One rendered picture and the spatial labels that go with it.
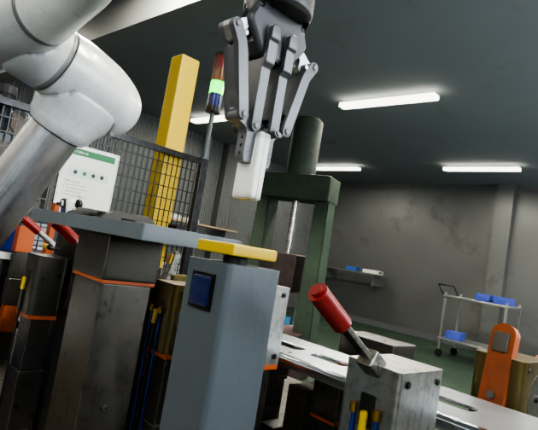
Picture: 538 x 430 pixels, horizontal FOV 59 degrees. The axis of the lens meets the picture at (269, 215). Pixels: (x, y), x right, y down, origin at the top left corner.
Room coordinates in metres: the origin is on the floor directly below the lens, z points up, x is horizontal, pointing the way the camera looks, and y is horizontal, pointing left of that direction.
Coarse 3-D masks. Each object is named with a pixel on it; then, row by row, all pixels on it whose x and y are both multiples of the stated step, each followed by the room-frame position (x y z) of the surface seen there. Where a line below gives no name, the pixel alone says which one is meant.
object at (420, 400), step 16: (352, 368) 0.53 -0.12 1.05; (384, 368) 0.50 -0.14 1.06; (400, 368) 0.51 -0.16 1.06; (416, 368) 0.53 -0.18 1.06; (432, 368) 0.55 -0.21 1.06; (352, 384) 0.53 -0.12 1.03; (368, 384) 0.51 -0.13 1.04; (384, 384) 0.50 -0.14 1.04; (400, 384) 0.49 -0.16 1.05; (416, 384) 0.51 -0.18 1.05; (432, 384) 0.53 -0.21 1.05; (352, 400) 0.52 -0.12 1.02; (368, 400) 0.51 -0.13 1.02; (384, 400) 0.50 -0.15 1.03; (400, 400) 0.49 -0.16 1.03; (416, 400) 0.51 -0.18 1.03; (432, 400) 0.53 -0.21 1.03; (352, 416) 0.52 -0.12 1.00; (368, 416) 0.51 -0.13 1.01; (384, 416) 0.49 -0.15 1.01; (400, 416) 0.49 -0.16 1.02; (416, 416) 0.51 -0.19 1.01; (432, 416) 0.54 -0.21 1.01
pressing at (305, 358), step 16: (288, 336) 0.97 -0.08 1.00; (288, 352) 0.81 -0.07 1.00; (304, 352) 0.83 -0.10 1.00; (320, 352) 0.86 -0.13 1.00; (336, 352) 0.88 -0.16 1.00; (288, 368) 0.75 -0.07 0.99; (304, 368) 0.73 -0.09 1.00; (320, 368) 0.72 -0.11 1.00; (336, 368) 0.75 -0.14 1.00; (336, 384) 0.68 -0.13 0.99; (448, 400) 0.68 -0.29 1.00; (464, 400) 0.68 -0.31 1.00; (480, 400) 0.70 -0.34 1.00; (448, 416) 0.57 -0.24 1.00; (464, 416) 0.60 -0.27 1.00; (480, 416) 0.61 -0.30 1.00; (496, 416) 0.62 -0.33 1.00; (512, 416) 0.64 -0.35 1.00; (528, 416) 0.65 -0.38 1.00
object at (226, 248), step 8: (200, 240) 0.50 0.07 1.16; (208, 240) 0.49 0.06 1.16; (200, 248) 0.50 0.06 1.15; (208, 248) 0.48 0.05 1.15; (216, 248) 0.48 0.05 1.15; (224, 248) 0.47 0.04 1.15; (232, 248) 0.46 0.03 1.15; (240, 248) 0.46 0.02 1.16; (248, 248) 0.47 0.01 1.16; (256, 248) 0.48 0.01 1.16; (224, 256) 0.49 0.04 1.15; (232, 256) 0.49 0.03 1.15; (240, 256) 0.46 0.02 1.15; (248, 256) 0.47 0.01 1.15; (256, 256) 0.48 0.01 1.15; (264, 256) 0.48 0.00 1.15; (272, 256) 0.49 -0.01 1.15
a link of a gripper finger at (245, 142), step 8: (232, 112) 0.47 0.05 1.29; (232, 120) 0.48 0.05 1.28; (240, 120) 0.47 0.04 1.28; (248, 120) 0.48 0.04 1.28; (240, 128) 0.48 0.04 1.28; (248, 128) 0.48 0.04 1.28; (240, 136) 0.49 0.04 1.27; (248, 136) 0.48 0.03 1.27; (240, 144) 0.49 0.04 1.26; (248, 144) 0.48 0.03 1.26; (240, 152) 0.49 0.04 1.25; (248, 152) 0.48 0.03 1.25; (240, 160) 0.48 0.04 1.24; (248, 160) 0.48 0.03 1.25
